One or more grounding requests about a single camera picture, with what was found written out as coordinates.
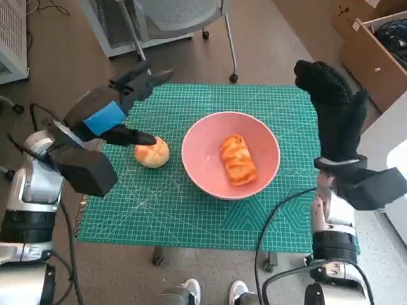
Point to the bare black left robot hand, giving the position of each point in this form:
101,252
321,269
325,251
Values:
101,117

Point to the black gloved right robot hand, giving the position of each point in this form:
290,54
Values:
340,120

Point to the round bread bun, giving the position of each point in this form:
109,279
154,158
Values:
152,155

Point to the long braided bread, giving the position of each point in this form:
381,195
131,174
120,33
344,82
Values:
238,159

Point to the pink bowl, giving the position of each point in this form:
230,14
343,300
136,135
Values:
203,159

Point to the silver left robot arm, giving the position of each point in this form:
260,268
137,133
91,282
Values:
35,187

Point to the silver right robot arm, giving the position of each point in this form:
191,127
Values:
334,241

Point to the white desk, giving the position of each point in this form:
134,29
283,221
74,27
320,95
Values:
381,133

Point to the wooden crate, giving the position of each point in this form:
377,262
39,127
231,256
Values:
365,66

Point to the white rounded object on desk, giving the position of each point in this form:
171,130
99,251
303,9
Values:
399,155

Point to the chair base with casters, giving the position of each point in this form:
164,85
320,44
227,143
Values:
17,108

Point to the cardboard box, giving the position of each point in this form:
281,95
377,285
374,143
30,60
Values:
349,16

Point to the white perforated appliance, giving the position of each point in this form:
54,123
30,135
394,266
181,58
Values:
11,38

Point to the green cutting mat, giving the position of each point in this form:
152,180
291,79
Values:
178,216

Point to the grey office chair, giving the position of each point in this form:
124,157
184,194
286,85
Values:
181,16

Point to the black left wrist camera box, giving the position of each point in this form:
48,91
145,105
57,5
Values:
86,171

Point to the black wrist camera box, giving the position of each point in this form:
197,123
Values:
375,190
86,171

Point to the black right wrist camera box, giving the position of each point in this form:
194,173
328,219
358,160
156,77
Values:
375,190

